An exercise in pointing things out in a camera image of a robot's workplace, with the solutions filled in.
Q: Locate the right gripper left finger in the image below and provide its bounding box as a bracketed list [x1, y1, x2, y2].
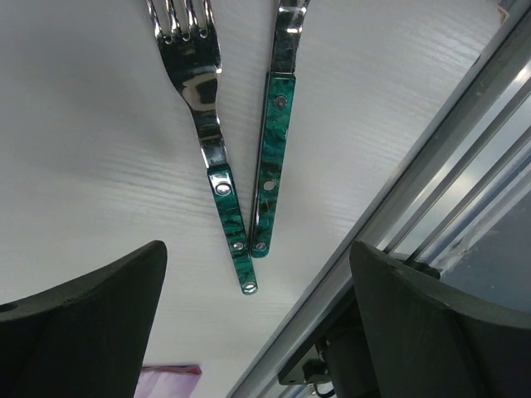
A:
[1, 240, 168, 397]

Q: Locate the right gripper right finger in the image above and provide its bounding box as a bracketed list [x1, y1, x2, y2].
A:
[349, 241, 530, 397]

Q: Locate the purple printed placemat cloth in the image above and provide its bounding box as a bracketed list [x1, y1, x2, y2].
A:
[134, 365, 202, 398]

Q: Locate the teal handled spoon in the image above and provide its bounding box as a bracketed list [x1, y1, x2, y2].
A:
[250, 1, 309, 258]

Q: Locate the teal handled fork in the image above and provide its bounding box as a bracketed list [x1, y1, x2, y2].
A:
[146, 1, 258, 295]

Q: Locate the aluminium mounting rail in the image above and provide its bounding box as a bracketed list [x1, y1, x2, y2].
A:
[230, 1, 530, 397]

